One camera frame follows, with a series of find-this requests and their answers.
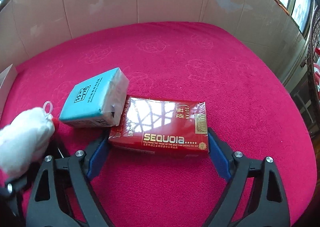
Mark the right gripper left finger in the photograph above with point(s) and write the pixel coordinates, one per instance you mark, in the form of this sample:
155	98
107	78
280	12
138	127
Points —
75	171

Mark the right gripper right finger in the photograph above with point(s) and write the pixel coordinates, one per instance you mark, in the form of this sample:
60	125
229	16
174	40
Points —
267	204

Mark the white plush toy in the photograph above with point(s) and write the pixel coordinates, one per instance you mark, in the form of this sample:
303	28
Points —
26	139

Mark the teal tissue pack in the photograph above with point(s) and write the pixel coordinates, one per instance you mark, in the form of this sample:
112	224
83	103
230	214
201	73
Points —
96	102

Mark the red cigarette pack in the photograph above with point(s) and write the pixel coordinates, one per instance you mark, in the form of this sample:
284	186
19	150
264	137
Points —
162	126

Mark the red table cloth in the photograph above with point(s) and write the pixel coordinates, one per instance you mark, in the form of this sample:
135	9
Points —
247	107

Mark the white cardboard tray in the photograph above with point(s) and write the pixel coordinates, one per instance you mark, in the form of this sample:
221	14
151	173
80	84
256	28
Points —
7	77

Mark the standing fan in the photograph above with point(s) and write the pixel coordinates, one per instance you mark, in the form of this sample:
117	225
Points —
312	56

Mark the cardboard back panel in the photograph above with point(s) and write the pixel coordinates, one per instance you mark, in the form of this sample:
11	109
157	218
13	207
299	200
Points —
29	27

